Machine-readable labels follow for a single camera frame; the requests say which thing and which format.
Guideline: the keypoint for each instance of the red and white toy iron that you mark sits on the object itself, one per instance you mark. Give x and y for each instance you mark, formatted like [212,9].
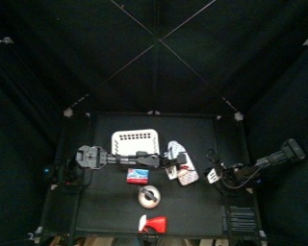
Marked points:
[178,172]

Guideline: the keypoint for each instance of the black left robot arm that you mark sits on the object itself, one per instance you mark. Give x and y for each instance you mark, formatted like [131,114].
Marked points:
[114,158]

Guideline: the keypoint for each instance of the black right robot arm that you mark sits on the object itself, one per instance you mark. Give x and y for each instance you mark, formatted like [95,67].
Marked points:
[263,165]

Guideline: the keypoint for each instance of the red and blue small box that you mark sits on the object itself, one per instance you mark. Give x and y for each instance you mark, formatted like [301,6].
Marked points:
[138,176]

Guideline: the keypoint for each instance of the white plastic laundry basket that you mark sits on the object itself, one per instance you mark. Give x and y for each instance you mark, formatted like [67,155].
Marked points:
[135,141]

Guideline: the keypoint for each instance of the white round tape roll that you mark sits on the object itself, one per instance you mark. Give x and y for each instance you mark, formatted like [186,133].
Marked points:
[150,196]

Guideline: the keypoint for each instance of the white text label sticker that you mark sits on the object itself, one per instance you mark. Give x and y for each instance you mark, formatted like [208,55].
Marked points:
[242,221]

